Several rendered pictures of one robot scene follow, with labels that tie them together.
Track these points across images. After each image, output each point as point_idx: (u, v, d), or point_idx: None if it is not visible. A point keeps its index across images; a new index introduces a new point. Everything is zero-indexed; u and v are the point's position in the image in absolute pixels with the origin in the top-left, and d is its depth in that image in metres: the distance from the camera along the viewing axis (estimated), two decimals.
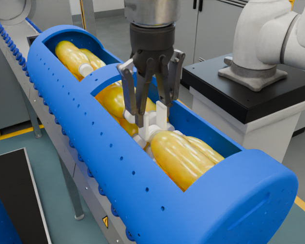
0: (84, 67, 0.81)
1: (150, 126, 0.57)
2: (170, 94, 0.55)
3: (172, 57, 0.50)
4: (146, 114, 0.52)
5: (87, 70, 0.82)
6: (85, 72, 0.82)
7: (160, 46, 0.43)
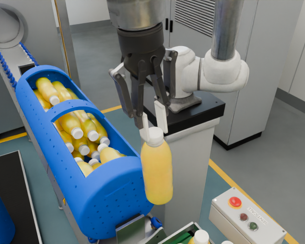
0: (53, 99, 1.20)
1: (157, 136, 0.57)
2: (167, 93, 0.55)
3: (164, 56, 0.50)
4: (144, 115, 0.52)
5: (55, 100, 1.21)
6: (53, 102, 1.21)
7: (148, 48, 0.43)
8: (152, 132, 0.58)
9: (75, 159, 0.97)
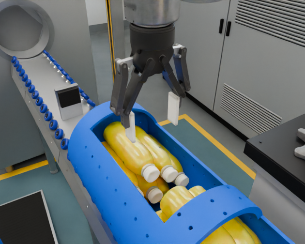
0: (150, 172, 0.64)
1: None
2: (183, 85, 0.56)
3: (174, 54, 0.50)
4: (131, 114, 0.50)
5: (153, 175, 0.65)
6: (150, 177, 0.65)
7: (160, 46, 0.43)
8: None
9: None
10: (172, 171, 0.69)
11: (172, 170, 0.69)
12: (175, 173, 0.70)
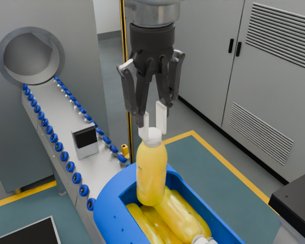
0: None
1: None
2: (170, 94, 0.55)
3: (172, 57, 0.50)
4: (146, 114, 0.52)
5: (151, 131, 0.58)
6: (150, 133, 0.57)
7: (160, 46, 0.43)
8: None
9: None
10: (204, 243, 0.67)
11: (204, 242, 0.67)
12: None
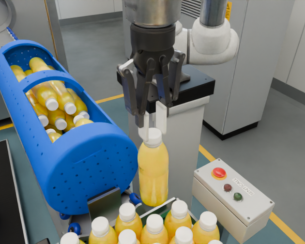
0: None
1: (129, 214, 0.65)
2: (170, 94, 0.55)
3: (172, 57, 0.50)
4: (146, 114, 0.52)
5: (151, 131, 0.58)
6: (149, 134, 0.57)
7: (160, 46, 0.43)
8: (126, 209, 0.66)
9: (47, 130, 0.89)
10: None
11: None
12: None
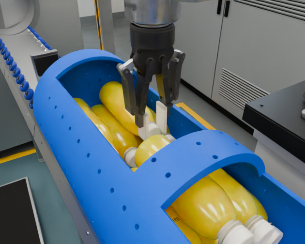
0: None
1: None
2: (170, 94, 0.55)
3: (172, 57, 0.50)
4: (146, 114, 0.52)
5: None
6: None
7: (160, 46, 0.43)
8: None
9: None
10: (154, 127, 0.57)
11: (153, 127, 0.57)
12: (158, 130, 0.58)
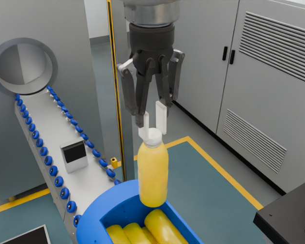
0: None
1: None
2: (170, 94, 0.55)
3: (171, 57, 0.50)
4: (146, 114, 0.52)
5: None
6: None
7: (160, 46, 0.43)
8: None
9: None
10: (148, 128, 0.59)
11: (148, 129, 0.59)
12: (155, 129, 0.59)
